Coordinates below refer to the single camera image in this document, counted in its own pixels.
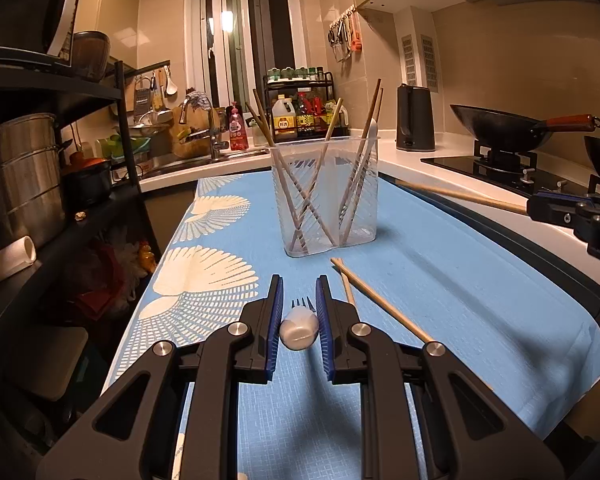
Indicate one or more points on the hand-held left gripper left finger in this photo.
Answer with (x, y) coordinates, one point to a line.
(275, 330)

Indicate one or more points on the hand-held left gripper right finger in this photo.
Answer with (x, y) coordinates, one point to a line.
(325, 330)

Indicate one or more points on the wooden chopstick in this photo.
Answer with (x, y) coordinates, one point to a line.
(332, 120)
(380, 298)
(377, 110)
(371, 110)
(460, 195)
(265, 120)
(258, 122)
(343, 282)

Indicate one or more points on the clear plastic utensil holder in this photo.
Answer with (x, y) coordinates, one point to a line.
(325, 200)

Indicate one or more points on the black glass gas stove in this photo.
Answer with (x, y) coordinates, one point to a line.
(480, 167)

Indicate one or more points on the blue patterned mat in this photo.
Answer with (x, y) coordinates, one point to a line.
(430, 285)

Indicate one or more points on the black electric kettle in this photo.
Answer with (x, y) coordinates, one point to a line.
(415, 120)

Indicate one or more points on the red plastic bag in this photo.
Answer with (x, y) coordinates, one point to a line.
(105, 280)

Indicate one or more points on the steel sink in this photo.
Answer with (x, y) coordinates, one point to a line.
(180, 162)

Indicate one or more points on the steel faucet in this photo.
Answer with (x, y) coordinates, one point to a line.
(214, 145)

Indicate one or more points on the pink dish soap bottle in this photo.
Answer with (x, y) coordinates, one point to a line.
(237, 132)

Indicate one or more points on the large yellow oil bottle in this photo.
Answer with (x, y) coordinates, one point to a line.
(284, 122)

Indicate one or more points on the wooden cutting board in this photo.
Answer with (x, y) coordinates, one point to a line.
(190, 140)

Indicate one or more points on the red capped sauce bottle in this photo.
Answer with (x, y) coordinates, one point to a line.
(305, 117)

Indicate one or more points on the black spice rack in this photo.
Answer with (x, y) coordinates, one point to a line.
(267, 110)

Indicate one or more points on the grey flat board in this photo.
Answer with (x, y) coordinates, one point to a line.
(50, 360)

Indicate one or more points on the green colander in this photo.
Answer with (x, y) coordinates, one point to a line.
(125, 146)

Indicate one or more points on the black pot with orange lid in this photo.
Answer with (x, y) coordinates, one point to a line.
(87, 182)

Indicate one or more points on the black metal shelf rack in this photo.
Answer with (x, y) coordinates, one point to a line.
(125, 125)

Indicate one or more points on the row of spice jars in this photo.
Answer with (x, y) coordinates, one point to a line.
(295, 74)

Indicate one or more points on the white ladle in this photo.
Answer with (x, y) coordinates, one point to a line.
(170, 85)

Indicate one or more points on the metal grater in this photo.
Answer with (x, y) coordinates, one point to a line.
(141, 97)

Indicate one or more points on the hanging kitchen tools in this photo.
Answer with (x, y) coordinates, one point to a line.
(345, 35)

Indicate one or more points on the white roll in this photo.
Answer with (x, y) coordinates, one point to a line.
(10, 262)

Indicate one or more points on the sliding window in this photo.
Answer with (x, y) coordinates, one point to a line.
(245, 35)

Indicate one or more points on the large steel pot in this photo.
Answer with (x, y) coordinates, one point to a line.
(15, 180)

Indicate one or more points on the dark brown glass bowl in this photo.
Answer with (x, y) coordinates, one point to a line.
(90, 57)

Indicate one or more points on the white wall vent grille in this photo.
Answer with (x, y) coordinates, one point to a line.
(420, 62)

